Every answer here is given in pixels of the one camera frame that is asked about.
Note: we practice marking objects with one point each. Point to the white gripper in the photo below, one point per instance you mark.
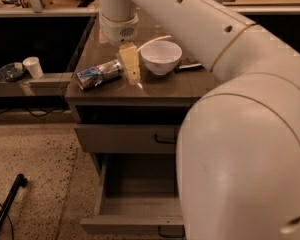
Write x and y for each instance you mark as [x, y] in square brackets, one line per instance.
[117, 30]

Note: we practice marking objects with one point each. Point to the redbull can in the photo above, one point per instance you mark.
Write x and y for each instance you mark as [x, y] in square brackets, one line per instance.
[99, 74]

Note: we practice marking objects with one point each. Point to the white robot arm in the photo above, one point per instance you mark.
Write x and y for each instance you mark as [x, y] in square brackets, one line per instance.
[238, 148]

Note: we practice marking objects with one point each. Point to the grey drawer cabinet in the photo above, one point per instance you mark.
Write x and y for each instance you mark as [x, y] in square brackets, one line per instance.
[155, 100]

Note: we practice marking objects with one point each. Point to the closed upper drawer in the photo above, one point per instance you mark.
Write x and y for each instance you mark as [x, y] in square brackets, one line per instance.
[130, 139]

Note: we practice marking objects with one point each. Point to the open lower drawer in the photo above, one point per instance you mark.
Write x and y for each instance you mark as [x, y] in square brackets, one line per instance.
[137, 194]

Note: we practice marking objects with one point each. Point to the white bowl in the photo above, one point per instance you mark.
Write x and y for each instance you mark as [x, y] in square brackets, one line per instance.
[161, 57]

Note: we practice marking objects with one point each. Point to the black snack bar wrapper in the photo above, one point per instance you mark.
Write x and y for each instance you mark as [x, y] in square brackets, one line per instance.
[187, 65]

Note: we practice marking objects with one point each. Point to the white paper cup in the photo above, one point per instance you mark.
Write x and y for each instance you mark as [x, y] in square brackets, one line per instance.
[32, 64]

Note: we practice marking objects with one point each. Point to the dark round dish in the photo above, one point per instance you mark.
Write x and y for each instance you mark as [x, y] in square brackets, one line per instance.
[12, 72]

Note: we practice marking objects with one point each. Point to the black floor stand leg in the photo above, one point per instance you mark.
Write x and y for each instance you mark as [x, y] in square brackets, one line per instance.
[20, 181]

